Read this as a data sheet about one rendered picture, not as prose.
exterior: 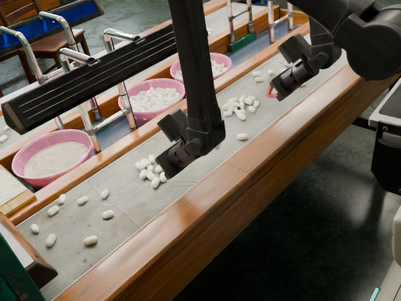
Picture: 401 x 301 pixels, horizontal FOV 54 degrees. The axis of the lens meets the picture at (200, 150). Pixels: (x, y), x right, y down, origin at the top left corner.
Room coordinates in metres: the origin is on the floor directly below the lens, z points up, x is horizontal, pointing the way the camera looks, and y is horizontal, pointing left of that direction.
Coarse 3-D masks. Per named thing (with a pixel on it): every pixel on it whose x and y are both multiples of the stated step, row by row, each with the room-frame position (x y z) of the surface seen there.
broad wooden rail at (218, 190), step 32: (320, 96) 1.15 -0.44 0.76; (352, 96) 1.20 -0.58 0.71; (288, 128) 1.00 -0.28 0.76; (320, 128) 1.06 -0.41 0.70; (256, 160) 0.87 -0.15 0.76; (288, 160) 0.93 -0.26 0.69; (192, 192) 0.78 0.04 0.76; (224, 192) 0.76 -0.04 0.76; (256, 192) 0.82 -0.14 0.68; (160, 224) 0.69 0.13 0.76; (192, 224) 0.67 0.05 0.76; (224, 224) 0.73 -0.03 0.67; (128, 256) 0.60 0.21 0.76; (160, 256) 0.59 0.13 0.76; (192, 256) 0.65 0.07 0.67; (96, 288) 0.53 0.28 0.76; (128, 288) 0.53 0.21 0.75; (160, 288) 0.58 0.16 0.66
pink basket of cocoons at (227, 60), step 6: (210, 54) 1.67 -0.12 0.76; (216, 54) 1.66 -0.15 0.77; (222, 54) 1.63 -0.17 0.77; (222, 60) 1.62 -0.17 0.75; (228, 60) 1.58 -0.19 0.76; (174, 66) 1.62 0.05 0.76; (228, 66) 1.56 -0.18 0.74; (174, 72) 1.59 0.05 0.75; (174, 78) 1.52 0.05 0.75; (216, 78) 1.44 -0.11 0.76
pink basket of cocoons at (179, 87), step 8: (152, 80) 1.50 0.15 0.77; (160, 80) 1.50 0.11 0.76; (168, 80) 1.48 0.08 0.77; (128, 88) 1.46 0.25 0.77; (144, 88) 1.49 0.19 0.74; (176, 88) 1.45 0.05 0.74; (128, 96) 1.44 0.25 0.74; (120, 104) 1.35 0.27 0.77; (176, 104) 1.29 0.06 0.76; (136, 112) 1.26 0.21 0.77; (144, 112) 1.25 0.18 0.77; (152, 112) 1.24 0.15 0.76; (160, 112) 1.26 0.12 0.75; (136, 120) 1.29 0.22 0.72; (144, 120) 1.27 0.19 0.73
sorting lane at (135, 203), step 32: (224, 96) 1.31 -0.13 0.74; (256, 96) 1.27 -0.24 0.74; (288, 96) 1.23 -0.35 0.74; (256, 128) 1.06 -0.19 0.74; (128, 160) 1.01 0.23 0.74; (224, 160) 0.93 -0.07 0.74; (96, 192) 0.88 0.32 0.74; (128, 192) 0.86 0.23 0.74; (160, 192) 0.83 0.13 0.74; (32, 224) 0.80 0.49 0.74; (64, 224) 0.77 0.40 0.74; (96, 224) 0.75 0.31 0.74; (128, 224) 0.73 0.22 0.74; (64, 256) 0.66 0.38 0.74; (96, 256) 0.64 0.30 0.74; (64, 288) 0.56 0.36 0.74
